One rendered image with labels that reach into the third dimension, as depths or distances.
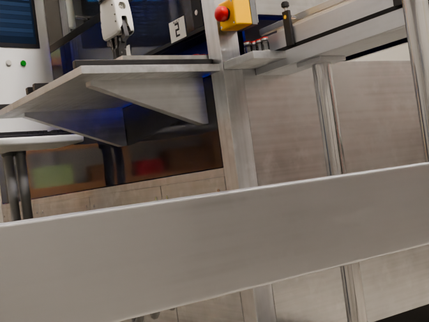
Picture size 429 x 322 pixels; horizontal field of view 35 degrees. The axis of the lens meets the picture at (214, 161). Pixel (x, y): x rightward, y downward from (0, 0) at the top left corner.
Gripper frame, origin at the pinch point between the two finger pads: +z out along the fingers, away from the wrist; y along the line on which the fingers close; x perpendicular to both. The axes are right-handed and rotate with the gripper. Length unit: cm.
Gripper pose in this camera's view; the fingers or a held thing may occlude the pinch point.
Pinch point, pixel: (120, 57)
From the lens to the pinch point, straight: 183.8
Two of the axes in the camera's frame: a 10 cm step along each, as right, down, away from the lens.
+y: -5.6, 1.0, 8.2
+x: -8.2, 0.9, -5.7
